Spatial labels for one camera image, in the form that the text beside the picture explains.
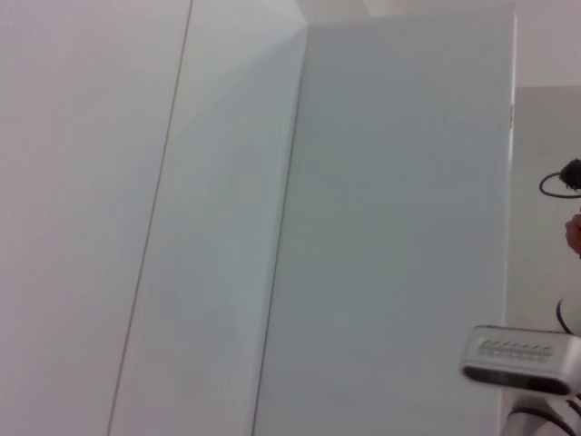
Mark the dark looped controller cable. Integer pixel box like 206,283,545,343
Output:
538,171,581,200

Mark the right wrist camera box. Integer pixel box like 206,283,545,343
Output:
460,324,581,396

